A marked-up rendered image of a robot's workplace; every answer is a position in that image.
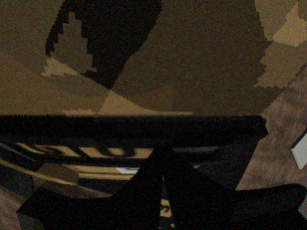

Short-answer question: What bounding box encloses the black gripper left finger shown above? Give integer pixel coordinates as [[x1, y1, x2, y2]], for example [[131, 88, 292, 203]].
[[35, 147, 162, 230]]

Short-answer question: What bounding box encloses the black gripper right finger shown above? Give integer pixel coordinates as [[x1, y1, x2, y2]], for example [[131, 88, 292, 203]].
[[161, 147, 307, 230]]

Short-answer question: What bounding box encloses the white paper label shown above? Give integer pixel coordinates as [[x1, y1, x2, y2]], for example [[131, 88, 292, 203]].
[[115, 167, 140, 174]]

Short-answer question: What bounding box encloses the tan a-frame board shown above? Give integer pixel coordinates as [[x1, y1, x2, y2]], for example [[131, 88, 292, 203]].
[[0, 0, 307, 184]]

